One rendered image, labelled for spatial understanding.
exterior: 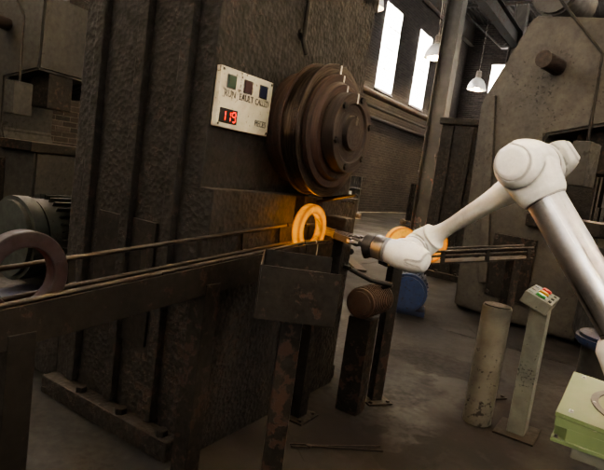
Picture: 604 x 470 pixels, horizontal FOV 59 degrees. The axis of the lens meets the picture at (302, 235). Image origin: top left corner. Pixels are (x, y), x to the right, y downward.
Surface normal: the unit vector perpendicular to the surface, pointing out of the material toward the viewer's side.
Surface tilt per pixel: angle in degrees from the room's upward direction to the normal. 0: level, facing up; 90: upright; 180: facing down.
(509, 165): 88
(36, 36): 90
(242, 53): 90
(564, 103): 90
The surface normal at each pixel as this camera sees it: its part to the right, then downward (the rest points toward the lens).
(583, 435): -0.55, 0.03
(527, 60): -0.73, -0.02
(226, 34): 0.83, 0.18
